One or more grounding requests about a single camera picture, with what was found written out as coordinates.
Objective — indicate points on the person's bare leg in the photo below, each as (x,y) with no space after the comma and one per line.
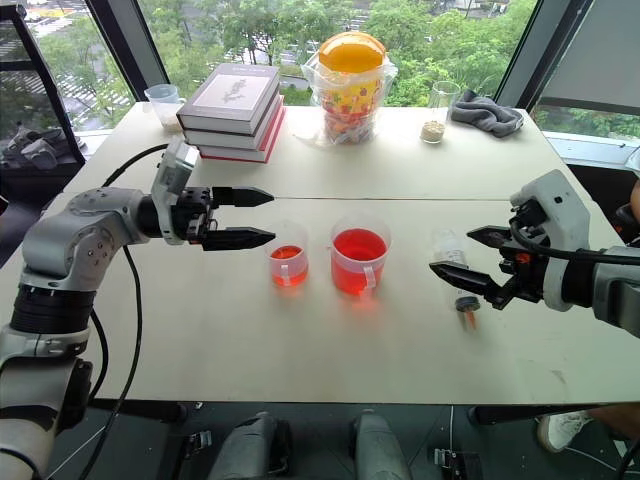
(617,420)

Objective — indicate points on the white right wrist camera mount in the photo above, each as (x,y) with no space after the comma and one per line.
(562,210)

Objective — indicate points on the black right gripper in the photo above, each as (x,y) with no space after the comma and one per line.
(525,280)

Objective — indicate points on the large beaker red liquid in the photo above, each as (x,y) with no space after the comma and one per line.
(359,260)

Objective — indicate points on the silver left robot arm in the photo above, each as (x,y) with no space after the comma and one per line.
(75,235)

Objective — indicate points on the grey bundle by window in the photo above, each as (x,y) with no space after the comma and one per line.
(35,150)

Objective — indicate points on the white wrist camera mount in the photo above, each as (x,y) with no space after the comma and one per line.
(562,210)
(172,165)

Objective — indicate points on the candy jar with orange lid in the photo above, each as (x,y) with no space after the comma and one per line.
(352,75)

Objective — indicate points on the grey cloth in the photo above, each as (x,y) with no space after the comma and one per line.
(487,115)

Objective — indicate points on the white sneaker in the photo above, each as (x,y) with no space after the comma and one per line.
(562,430)

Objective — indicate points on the small beaker red liquid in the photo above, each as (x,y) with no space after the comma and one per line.
(287,265)

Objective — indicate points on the dark rounded robot leg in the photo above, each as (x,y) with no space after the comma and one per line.
(250,450)
(380,450)

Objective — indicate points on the grey hardcover book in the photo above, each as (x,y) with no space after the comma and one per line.
(235,95)

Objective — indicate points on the clear plastic bag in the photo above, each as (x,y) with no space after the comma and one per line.
(312,75)

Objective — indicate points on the dark book with white pages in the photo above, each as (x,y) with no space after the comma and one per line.
(225,139)

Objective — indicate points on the black metal rack frame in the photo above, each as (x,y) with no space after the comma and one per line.
(47,85)

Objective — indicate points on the red hardcover book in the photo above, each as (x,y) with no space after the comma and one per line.
(240,155)

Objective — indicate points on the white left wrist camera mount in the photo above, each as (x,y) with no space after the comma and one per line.
(172,165)

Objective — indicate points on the empty clear plastic beaker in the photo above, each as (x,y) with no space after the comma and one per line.
(162,102)

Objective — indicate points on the clear plastic syringe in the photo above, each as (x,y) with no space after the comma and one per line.
(452,250)

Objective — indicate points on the tall glass with beans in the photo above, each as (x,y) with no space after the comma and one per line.
(440,112)

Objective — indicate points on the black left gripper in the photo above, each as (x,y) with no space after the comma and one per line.
(195,215)

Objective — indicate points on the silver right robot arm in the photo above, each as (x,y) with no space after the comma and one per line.
(615,290)

